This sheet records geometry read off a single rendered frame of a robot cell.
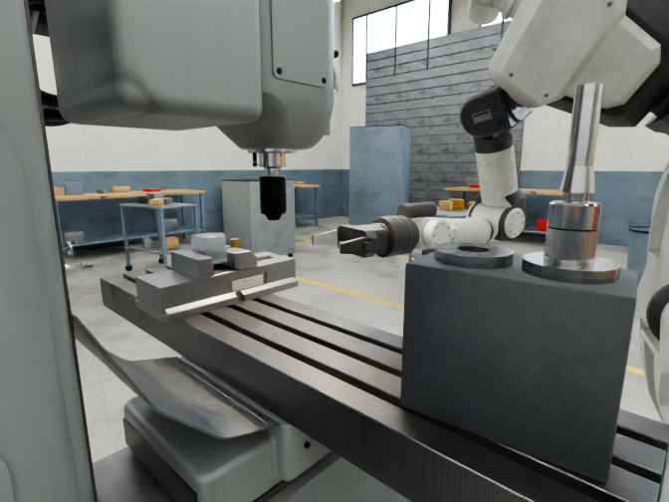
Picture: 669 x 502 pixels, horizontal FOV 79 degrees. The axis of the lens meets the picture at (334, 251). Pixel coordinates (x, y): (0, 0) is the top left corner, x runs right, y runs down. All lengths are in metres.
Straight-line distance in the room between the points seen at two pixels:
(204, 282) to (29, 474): 0.52
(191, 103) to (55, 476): 0.40
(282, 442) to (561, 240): 0.47
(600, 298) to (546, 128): 7.91
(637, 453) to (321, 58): 0.65
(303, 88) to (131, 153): 7.00
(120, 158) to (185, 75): 7.03
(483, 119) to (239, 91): 0.63
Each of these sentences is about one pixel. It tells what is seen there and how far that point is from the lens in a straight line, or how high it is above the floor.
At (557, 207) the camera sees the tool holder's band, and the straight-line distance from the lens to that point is 0.47.
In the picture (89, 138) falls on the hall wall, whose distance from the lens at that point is 7.42.
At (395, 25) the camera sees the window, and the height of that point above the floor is 4.22.
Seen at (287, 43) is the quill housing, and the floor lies 1.45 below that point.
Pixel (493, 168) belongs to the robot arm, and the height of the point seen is 1.28.
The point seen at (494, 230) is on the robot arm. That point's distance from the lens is 1.11.
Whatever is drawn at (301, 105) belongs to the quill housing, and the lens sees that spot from 0.67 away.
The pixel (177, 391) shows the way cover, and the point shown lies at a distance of 0.73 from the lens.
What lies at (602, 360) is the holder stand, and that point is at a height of 1.11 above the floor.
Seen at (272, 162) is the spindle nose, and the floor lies 1.29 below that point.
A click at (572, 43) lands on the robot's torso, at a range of 0.89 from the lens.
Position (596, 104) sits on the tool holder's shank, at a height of 1.34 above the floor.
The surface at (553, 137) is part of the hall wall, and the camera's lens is 8.27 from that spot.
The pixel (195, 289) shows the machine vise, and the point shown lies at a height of 1.03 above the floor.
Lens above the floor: 1.28
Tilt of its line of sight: 12 degrees down
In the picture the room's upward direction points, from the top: straight up
